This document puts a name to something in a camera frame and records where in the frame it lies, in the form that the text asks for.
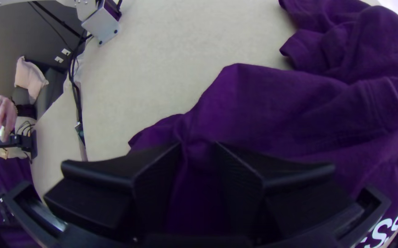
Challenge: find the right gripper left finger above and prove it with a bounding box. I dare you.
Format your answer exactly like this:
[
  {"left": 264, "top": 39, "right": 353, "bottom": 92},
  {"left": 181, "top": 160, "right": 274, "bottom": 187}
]
[{"left": 43, "top": 141, "right": 183, "bottom": 242}]

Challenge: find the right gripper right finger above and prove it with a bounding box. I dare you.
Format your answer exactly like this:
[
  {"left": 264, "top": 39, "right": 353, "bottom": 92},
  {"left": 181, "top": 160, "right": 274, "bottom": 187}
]
[{"left": 214, "top": 141, "right": 362, "bottom": 242}]

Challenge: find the dark t-shirt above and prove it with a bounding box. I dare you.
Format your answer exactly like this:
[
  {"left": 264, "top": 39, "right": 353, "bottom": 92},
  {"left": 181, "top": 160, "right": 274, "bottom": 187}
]
[{"left": 128, "top": 0, "right": 398, "bottom": 248}]

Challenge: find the pale cushion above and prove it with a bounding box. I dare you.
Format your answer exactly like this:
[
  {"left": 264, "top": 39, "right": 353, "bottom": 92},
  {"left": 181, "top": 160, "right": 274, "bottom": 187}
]
[{"left": 14, "top": 56, "right": 50, "bottom": 101}]

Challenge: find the black cable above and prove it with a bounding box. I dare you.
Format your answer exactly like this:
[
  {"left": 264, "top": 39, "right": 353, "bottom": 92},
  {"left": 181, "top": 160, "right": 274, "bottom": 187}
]
[{"left": 68, "top": 30, "right": 95, "bottom": 147}]

